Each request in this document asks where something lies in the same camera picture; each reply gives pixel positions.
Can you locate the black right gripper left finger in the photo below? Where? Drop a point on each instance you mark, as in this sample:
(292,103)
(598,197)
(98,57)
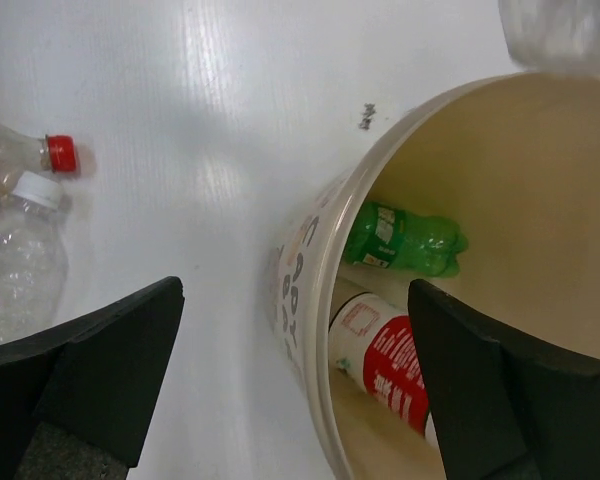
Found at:
(77,400)

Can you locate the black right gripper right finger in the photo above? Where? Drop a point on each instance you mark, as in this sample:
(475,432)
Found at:
(505,404)

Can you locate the red white label bottle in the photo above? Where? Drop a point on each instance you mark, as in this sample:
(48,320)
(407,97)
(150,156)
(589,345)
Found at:
(372,342)

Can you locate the green plastic bottle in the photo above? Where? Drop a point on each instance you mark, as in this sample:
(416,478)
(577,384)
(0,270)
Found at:
(390,238)

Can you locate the long clear bottle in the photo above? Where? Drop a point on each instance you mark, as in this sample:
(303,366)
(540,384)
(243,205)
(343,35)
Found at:
(553,35)

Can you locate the beige capybara bin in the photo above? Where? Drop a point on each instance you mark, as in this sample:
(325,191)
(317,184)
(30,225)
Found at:
(515,162)

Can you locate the clear bottle white cap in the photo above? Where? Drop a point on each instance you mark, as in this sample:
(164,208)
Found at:
(33,261)

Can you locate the red label cola bottle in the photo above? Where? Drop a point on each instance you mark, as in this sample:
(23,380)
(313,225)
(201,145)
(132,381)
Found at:
(20,153)

